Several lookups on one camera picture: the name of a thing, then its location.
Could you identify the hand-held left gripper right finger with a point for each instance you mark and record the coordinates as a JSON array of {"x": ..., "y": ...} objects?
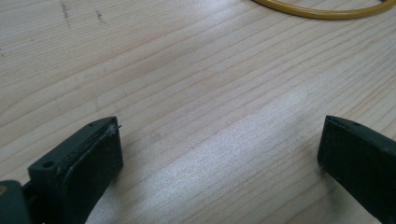
[{"x": 358, "y": 161}]

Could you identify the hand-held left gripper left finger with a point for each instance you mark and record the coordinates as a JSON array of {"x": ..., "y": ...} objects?
[{"x": 77, "y": 171}]

